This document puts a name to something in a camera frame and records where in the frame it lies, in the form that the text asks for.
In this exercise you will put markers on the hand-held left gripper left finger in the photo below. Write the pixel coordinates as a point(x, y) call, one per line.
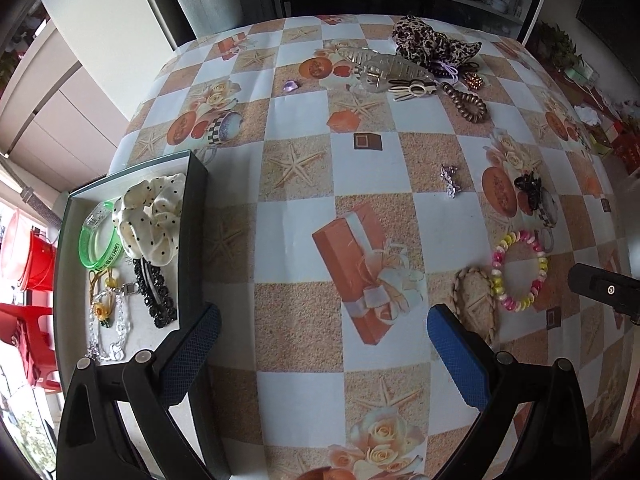
point(192, 355)

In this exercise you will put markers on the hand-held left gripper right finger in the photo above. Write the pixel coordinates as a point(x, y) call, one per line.
point(457, 360)

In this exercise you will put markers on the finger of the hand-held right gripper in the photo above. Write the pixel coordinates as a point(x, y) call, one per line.
point(605, 290)

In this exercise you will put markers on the black lace hair clip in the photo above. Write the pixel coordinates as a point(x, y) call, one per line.
point(160, 305)

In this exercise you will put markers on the silver metal ornament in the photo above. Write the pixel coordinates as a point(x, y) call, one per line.
point(131, 288)

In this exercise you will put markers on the black jewelry box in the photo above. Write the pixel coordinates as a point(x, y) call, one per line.
point(197, 240)

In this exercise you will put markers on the green silicone wristband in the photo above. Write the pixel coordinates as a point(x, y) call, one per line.
point(107, 255)

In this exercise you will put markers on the white polka dot scrunchie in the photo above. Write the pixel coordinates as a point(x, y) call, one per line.
point(150, 220)

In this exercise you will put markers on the translucent green bangle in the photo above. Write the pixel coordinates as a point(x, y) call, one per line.
point(100, 212)

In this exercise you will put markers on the small black claw clip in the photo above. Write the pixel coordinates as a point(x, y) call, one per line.
point(529, 187)

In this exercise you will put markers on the red gift box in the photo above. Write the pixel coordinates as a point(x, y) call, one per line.
point(630, 150)

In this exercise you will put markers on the checkered printed tablecloth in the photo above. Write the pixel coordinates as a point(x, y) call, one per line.
point(310, 240)

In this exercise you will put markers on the red plastic stool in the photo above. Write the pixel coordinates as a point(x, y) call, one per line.
point(30, 320)

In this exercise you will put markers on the white plastic bag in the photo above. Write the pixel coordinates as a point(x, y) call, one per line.
point(587, 115)

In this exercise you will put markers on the red bucket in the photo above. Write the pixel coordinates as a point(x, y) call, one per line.
point(40, 260)

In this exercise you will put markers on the small silver brooch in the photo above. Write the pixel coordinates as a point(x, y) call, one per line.
point(450, 180)

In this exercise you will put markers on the teal tissue box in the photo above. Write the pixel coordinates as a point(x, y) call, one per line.
point(582, 76)

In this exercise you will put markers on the brown rhinestone hair clip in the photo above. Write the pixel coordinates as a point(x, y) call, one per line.
point(472, 81)

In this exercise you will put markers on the potted green plant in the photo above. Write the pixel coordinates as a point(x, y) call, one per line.
point(560, 42)

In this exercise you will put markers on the cream cutout hair clip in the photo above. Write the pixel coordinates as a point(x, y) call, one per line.
point(415, 91)

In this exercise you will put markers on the purple heart gem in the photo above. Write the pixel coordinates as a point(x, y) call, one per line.
point(291, 85)

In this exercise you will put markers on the beige wardrobe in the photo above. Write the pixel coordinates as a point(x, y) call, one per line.
point(65, 90)

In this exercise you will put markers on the clear hair claw clip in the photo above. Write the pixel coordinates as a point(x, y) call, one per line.
point(385, 67)

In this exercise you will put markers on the leopard print scrunchie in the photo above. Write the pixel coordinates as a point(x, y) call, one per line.
point(425, 42)

